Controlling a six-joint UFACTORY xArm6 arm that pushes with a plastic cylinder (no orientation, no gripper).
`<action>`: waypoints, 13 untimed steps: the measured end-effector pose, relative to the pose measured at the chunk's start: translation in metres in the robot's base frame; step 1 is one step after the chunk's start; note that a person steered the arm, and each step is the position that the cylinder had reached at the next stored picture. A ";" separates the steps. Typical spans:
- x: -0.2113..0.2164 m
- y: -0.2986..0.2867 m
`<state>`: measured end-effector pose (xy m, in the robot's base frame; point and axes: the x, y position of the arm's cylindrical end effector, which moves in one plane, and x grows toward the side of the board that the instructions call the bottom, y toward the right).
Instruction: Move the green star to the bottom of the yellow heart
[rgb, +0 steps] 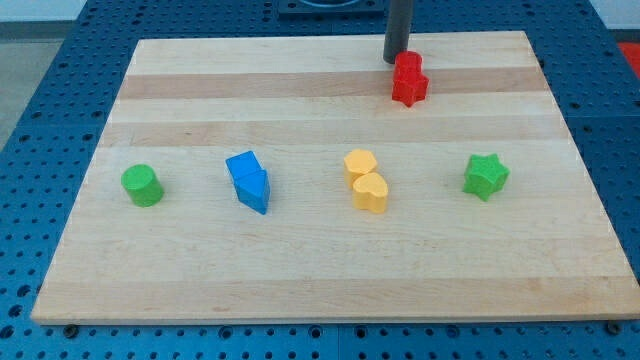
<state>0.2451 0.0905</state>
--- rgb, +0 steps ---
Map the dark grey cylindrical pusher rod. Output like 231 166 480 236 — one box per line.
383 0 414 64

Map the red star block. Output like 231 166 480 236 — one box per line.
391 69 429 107

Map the yellow heart block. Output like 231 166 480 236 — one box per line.
352 172 389 214

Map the green star block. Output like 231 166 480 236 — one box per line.
462 154 510 202

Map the red round block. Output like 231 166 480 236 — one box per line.
394 50 423 76

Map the yellow hexagon block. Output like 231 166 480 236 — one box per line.
343 149 378 189

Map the blue cube block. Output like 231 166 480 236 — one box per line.
225 151 262 182

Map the blue triangle block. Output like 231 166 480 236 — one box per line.
234 170 271 215

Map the wooden board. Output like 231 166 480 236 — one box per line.
31 31 639 325

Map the green cylinder block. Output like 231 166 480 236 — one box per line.
121 164 164 207

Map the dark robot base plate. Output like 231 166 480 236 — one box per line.
275 0 386 18

